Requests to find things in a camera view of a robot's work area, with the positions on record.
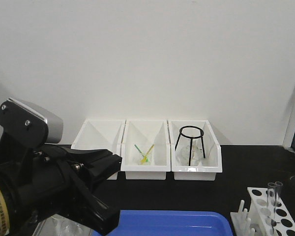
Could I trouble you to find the white storage bin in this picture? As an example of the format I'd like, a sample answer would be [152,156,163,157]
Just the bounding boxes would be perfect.
[168,120,222,181]
[70,119,126,181]
[121,119,171,180]

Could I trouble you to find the blue plastic tray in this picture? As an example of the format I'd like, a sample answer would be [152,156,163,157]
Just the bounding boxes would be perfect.
[108,210,233,236]

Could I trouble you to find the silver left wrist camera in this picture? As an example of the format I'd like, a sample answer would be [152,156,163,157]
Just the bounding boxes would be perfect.
[7,97,63,144]

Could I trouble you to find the yellow green plastic sticks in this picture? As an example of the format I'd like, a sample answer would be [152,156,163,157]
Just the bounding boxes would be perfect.
[134,144,155,165]

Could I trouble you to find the white test tube rack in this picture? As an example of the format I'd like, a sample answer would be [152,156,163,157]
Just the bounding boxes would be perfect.
[230,187,295,236]

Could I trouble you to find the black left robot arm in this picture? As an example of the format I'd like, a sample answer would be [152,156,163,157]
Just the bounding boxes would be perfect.
[0,133,122,236]

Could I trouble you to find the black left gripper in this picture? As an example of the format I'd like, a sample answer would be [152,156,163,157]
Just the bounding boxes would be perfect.
[0,132,122,234]

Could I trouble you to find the white storage bin right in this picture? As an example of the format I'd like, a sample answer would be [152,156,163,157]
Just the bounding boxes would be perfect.
[168,120,222,181]

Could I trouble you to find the clear glass test tube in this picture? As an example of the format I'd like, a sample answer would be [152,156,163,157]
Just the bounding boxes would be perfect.
[267,182,277,229]

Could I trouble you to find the white storage bin middle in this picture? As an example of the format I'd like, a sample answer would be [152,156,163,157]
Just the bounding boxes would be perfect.
[121,119,171,180]

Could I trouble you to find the clear test tube in rack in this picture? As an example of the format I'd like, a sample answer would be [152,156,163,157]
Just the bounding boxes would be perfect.
[274,181,283,207]

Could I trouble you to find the black wire tripod stand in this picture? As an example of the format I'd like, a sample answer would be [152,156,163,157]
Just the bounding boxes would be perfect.
[175,125,206,158]

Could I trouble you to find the white storage bin left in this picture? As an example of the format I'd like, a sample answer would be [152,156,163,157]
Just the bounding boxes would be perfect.
[70,119,126,181]

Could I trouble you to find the clear glass beaker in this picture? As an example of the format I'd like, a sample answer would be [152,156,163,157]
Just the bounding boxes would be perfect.
[51,214,90,236]

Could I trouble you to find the grey plastic tray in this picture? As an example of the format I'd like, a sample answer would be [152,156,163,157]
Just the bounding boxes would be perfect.
[33,218,91,236]

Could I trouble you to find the clear glassware in bin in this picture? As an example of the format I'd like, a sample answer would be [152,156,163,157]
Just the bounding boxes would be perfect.
[176,145,217,167]

